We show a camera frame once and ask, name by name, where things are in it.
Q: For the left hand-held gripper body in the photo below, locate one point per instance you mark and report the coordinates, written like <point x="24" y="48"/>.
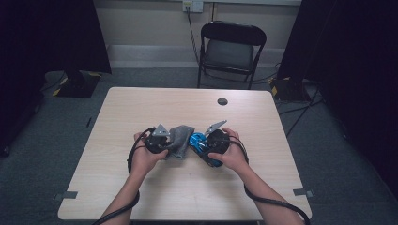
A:
<point x="156" y="143"/>

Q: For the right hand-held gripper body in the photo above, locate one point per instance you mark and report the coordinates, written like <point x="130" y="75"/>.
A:
<point x="219" y="142"/>

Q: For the grey sock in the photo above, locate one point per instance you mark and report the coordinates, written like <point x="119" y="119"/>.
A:
<point x="181" y="139"/>

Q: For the person's right hand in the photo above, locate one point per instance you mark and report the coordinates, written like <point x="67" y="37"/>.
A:
<point x="234" y="157"/>

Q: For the person's left hand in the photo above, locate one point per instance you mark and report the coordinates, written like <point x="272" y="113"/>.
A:
<point x="142" y="161"/>

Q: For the dark round table grommet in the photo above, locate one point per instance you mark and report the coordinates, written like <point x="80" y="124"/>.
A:
<point x="222" y="101"/>

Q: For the black stand base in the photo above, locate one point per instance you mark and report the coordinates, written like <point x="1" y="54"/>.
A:
<point x="289" y="90"/>
<point x="78" y="87"/>

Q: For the grey tape strip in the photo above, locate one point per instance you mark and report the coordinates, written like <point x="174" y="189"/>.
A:
<point x="68" y="195"/>
<point x="300" y="192"/>

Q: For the black folding chair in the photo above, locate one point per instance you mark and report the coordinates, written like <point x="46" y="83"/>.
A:
<point x="233" y="33"/>

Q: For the black curtain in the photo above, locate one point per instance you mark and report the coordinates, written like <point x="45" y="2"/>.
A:
<point x="359" y="62"/>
<point x="47" y="31"/>

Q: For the white wall socket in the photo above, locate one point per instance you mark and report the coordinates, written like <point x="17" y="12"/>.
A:
<point x="197" y="5"/>

